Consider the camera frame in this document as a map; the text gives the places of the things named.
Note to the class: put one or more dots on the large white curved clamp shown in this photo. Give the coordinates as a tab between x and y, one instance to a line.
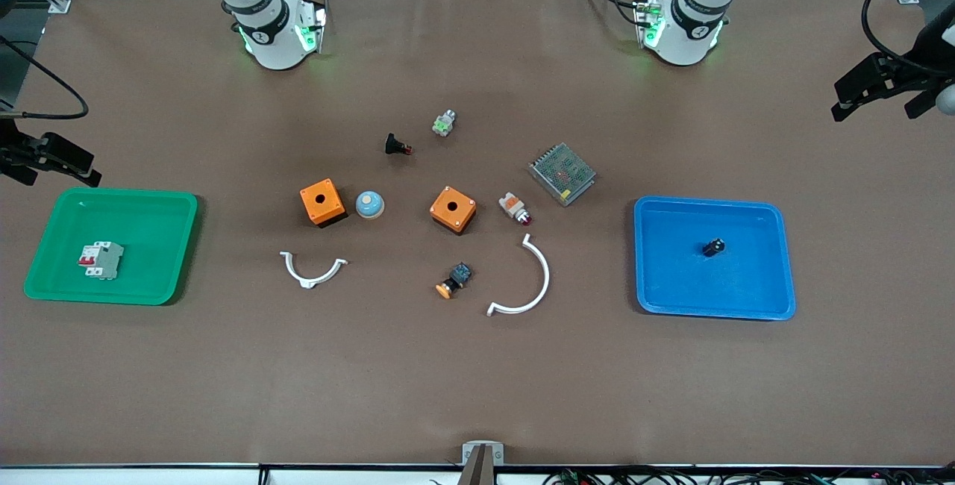
541	283

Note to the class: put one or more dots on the grey metal camera bracket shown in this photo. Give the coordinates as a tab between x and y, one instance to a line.
483	455

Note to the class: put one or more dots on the orange push button blue block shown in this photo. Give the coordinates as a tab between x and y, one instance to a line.
455	280

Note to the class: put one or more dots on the metal mesh power supply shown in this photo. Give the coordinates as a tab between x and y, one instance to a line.
562	173

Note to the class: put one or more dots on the blue plastic tray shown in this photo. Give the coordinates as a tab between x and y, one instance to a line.
746	283

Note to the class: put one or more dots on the black red indicator lamp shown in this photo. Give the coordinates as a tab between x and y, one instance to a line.
395	145

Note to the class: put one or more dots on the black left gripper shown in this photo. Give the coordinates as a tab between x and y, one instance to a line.
934	50

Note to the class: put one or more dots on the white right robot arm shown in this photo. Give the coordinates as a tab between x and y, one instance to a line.
276	30

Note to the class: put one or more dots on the blue dome buzzer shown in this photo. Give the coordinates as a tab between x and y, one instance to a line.
369	204

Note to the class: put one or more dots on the small white curved clamp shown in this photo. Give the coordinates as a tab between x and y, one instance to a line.
310	278

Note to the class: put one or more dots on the white red circuit breaker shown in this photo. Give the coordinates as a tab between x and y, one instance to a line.
102	260

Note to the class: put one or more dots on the orange button box with hole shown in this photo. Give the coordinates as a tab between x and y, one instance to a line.
453	209
322	202

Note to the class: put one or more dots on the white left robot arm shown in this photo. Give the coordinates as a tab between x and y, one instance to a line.
683	26

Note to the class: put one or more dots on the green plastic tray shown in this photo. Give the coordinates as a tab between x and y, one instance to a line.
142	231

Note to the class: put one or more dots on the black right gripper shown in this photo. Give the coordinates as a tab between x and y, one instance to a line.
9	151

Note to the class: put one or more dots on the brown table mat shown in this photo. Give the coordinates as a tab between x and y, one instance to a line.
477	380

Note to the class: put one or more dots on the red orange white indicator lamp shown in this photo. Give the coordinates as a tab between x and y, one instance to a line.
513	207

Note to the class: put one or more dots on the black cylindrical capacitor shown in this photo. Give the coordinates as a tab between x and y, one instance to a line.
713	248

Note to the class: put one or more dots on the green silver push button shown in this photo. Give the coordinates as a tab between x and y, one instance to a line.
445	123

